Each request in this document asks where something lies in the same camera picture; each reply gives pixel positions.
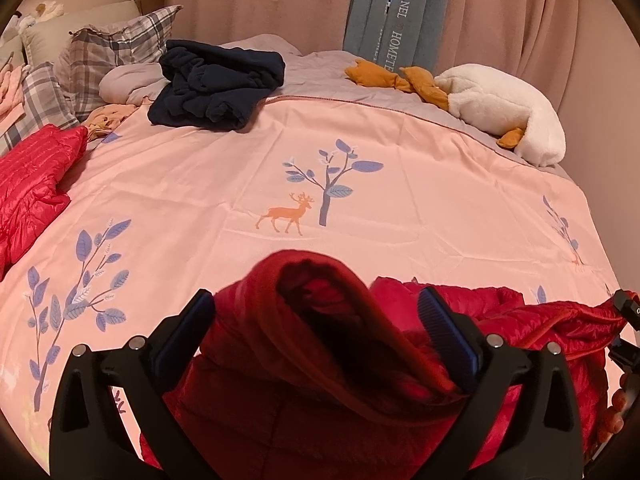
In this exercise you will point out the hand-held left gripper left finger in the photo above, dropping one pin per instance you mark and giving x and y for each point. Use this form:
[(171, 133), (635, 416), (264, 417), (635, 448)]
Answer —
[(187, 325)]

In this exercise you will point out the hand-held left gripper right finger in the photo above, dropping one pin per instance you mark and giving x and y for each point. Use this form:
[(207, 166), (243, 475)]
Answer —
[(442, 322)]

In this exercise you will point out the red puffer jacket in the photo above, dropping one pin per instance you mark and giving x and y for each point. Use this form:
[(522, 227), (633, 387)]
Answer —
[(310, 360)]

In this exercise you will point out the person's right hand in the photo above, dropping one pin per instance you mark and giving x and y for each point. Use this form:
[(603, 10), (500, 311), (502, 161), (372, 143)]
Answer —
[(617, 412)]

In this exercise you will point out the pink printed bed cover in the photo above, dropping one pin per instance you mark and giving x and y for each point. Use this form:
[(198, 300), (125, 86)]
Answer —
[(350, 160)]

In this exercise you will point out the bright red puffer garment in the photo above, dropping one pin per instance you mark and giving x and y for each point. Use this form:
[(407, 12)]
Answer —
[(30, 180)]

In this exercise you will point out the orange patterned cloth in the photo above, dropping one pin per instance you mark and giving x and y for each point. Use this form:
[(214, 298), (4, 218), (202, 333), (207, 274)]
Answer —
[(107, 119)]

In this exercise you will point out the white goose plush toy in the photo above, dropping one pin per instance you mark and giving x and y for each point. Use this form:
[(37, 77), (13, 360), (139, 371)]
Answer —
[(500, 100)]

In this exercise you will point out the navy blue garment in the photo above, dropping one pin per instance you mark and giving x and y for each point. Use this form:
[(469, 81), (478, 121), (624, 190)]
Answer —
[(215, 82)]

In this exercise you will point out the grey bundled blanket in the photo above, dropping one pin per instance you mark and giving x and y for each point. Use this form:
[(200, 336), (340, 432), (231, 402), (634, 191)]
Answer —
[(130, 82)]

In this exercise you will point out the light pink clothing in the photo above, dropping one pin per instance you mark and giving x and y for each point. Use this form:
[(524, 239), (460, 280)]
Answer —
[(10, 92)]

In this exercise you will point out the grey blue hanging towel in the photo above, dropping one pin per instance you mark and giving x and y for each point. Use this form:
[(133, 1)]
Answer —
[(400, 10)]

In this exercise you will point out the beige headboard cushion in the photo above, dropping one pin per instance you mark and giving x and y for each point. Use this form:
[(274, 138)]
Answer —
[(55, 30)]

